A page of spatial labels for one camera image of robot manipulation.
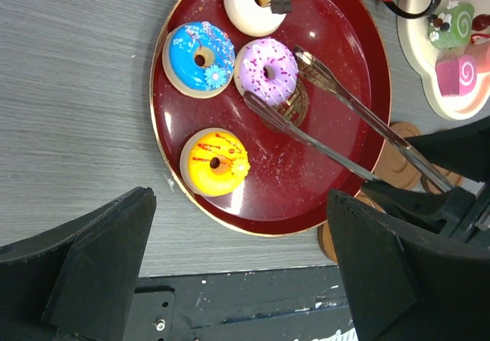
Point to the purple sprinkled donut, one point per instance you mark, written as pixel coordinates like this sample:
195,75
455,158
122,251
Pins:
266,68

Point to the green swirl roll cake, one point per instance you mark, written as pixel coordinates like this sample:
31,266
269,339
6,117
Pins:
451,27

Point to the round red lacquer tray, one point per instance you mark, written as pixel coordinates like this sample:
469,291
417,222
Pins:
286,189

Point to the yellow frosted donut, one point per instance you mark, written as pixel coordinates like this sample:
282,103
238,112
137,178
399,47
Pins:
213,162

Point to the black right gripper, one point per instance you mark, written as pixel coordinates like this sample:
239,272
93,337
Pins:
456,161

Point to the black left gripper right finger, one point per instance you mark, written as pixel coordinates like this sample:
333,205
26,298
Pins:
406,283

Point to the three-tier cream cake stand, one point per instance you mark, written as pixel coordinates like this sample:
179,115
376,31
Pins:
449,49

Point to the brown wooden saucer left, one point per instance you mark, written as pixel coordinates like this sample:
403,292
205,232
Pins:
395,169

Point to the pink swirl roll cake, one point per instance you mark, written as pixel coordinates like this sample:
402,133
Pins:
456,76
480,53

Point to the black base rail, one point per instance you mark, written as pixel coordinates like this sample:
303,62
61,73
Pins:
304,303

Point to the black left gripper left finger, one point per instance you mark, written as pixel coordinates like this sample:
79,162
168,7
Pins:
76,281

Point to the blue frosted donut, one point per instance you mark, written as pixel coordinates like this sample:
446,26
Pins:
198,59

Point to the chocolate white frosted donut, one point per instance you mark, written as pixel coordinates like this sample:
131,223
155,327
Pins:
257,18

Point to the brown wooden saucer front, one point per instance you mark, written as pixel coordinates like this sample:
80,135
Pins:
325,237

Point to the pink swirl roll cake front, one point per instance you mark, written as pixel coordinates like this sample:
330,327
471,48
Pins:
456,76

